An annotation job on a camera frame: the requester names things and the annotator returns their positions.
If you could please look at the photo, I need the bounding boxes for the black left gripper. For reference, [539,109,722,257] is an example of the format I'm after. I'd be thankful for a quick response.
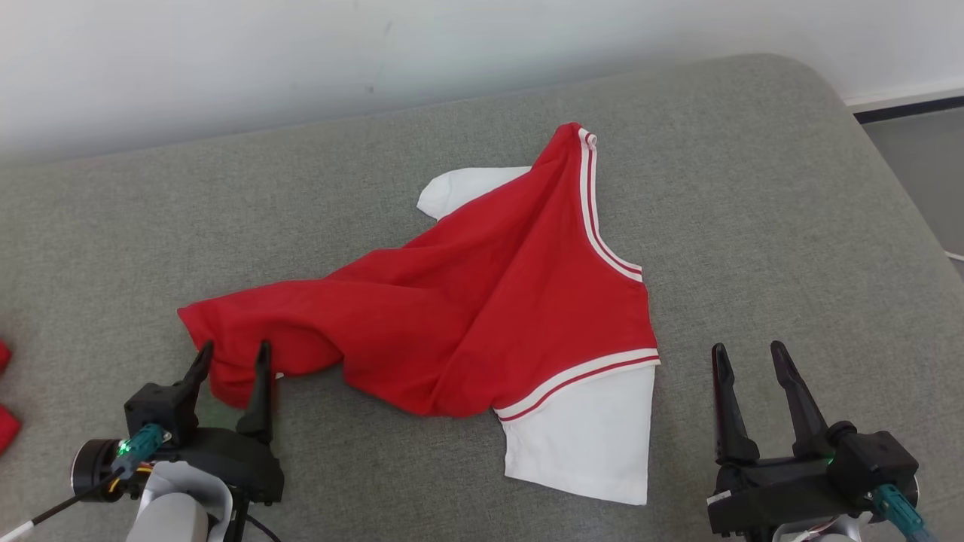
[160,340,285,505]

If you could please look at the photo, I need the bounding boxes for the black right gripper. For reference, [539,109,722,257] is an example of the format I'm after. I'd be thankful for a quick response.
[706,340,868,541]

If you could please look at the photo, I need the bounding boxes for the red shorts with white trim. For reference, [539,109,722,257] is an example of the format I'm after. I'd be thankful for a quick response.
[0,339,22,454]

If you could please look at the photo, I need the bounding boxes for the red jersey with white sleeves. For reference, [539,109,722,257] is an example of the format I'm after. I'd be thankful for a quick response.
[178,122,662,507]

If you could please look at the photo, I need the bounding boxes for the grey metal bar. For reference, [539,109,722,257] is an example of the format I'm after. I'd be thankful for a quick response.
[843,79,964,125]

